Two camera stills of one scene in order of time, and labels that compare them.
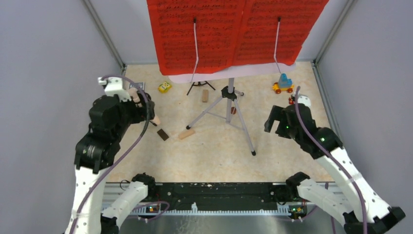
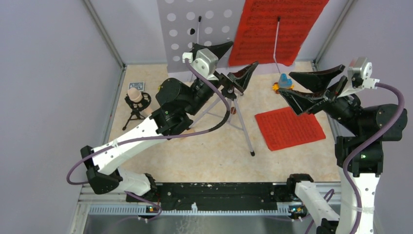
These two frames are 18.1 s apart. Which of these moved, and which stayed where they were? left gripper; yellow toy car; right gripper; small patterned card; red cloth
Moved: right gripper; left gripper
Stayed: red cloth; small patterned card; yellow toy car
